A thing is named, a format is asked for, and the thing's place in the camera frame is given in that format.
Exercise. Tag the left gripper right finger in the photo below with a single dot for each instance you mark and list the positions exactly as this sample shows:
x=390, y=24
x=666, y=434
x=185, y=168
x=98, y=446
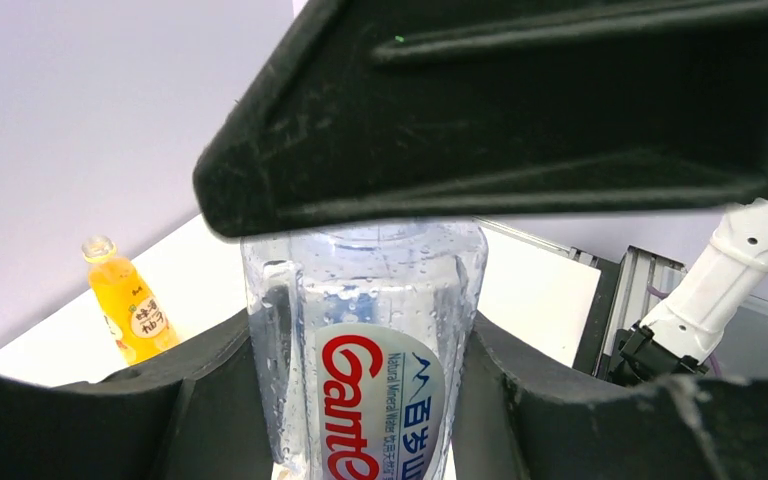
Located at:
x=523, y=415

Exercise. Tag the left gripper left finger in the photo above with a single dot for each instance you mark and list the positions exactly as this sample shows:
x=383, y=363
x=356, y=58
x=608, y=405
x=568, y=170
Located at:
x=192, y=412

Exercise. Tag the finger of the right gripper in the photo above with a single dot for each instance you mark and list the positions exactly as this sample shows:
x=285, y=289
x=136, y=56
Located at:
x=372, y=110

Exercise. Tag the yellow juice bottle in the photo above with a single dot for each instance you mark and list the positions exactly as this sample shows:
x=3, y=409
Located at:
x=138, y=324

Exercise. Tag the clear water bottle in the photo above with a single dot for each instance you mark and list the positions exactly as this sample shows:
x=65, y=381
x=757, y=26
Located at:
x=359, y=335

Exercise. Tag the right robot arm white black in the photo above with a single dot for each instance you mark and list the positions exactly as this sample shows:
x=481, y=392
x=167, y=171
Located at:
x=682, y=331

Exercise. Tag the aluminium frame rail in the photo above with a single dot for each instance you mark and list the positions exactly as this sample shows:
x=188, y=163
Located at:
x=566, y=302

